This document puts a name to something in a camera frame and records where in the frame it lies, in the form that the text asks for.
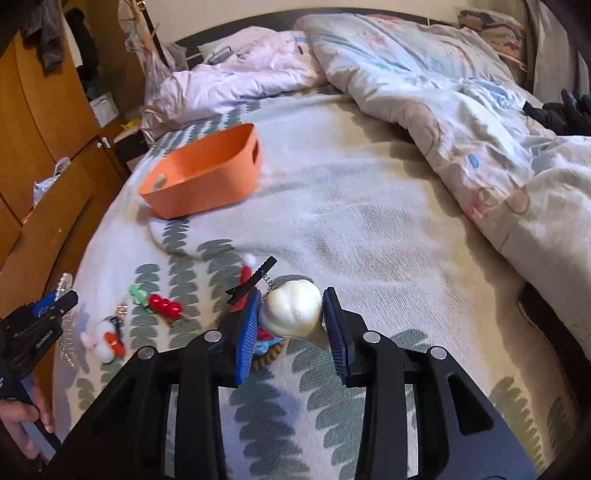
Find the person's left hand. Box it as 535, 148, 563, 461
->
0, 376, 56, 462

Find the white crumpled blanket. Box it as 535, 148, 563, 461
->
141, 25, 334, 139

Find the patterned duvet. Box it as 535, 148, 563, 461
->
306, 11, 591, 365

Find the dark bedside table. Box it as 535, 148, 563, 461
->
113, 124, 149, 165

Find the orange plastic basket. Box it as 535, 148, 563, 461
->
139, 123, 263, 220

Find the wooden hanger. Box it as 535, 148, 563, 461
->
117, 0, 163, 57

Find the red santa hat hair clip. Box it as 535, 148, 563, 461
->
237, 252, 260, 291

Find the wooden wardrobe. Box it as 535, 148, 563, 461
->
0, 0, 154, 326

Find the grey hanging garment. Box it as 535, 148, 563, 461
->
22, 0, 66, 73

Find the white box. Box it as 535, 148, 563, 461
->
89, 92, 116, 126

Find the brown bead bracelet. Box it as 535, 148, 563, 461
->
252, 345, 286, 371

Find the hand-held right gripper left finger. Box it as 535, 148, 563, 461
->
46, 289, 264, 480

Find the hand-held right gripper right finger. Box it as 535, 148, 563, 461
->
322, 287, 539, 480

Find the red bead hair clip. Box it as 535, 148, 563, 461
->
148, 294, 190, 322

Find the patterned pillow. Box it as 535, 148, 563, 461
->
457, 9, 528, 71

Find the white plastic bag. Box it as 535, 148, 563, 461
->
32, 157, 71, 209

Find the black toothed hair clip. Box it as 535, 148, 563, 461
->
225, 256, 278, 308

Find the leaf-patterned bedspread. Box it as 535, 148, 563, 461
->
52, 85, 580, 480

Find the clear plastic bag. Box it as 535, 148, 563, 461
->
143, 42, 188, 108

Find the pearl hair comb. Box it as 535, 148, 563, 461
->
51, 272, 80, 371

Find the dark bed headboard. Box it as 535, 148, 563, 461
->
174, 8, 462, 58

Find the grey pouch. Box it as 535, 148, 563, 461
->
203, 46, 239, 66

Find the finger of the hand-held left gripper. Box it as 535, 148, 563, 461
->
30, 292, 61, 317
41, 291, 79, 324

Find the white plush hair clip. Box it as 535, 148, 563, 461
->
82, 316, 127, 363

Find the black hanging garment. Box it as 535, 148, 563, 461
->
65, 7, 100, 83

